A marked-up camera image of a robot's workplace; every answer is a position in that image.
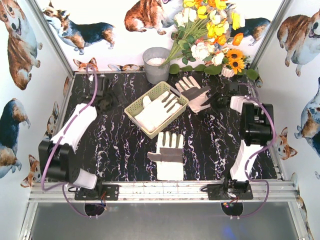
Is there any striped glove back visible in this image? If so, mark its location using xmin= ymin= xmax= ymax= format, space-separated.
xmin=175 ymin=76 xmax=211 ymax=114

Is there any white glove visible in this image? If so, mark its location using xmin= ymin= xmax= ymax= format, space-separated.
xmin=134 ymin=91 xmax=182 ymax=133
xmin=147 ymin=131 xmax=184 ymax=181

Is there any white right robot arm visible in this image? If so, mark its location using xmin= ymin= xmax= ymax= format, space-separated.
xmin=213 ymin=82 xmax=276 ymax=198

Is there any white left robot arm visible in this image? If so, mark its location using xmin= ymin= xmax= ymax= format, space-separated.
xmin=38 ymin=76 xmax=127 ymax=191

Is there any pale green storage basket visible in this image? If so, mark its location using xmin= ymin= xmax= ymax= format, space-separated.
xmin=124 ymin=81 xmax=189 ymax=139

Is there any small white flower pot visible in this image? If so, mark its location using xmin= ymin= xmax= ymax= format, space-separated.
xmin=221 ymin=65 xmax=235 ymax=78

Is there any grey metal bucket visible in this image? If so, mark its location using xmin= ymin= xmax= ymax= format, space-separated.
xmin=142 ymin=47 xmax=170 ymax=85

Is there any artificial flower bouquet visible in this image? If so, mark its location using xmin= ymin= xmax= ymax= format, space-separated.
xmin=159 ymin=0 xmax=260 ymax=81

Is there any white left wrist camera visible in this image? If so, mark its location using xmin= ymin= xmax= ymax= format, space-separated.
xmin=88 ymin=74 xmax=95 ymax=82

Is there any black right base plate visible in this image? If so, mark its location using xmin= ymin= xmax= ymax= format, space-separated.
xmin=206 ymin=184 xmax=254 ymax=200

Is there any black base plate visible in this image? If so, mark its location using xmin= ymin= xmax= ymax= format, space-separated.
xmin=74 ymin=184 xmax=120 ymax=201
xmin=206 ymin=184 xmax=254 ymax=200

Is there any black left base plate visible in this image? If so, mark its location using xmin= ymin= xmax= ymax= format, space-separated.
xmin=74 ymin=184 xmax=120 ymax=201

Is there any aluminium front rail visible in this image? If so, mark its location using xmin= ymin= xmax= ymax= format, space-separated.
xmin=28 ymin=179 xmax=298 ymax=203

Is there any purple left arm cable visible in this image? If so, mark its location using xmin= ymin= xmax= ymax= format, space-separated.
xmin=41 ymin=63 xmax=100 ymax=218

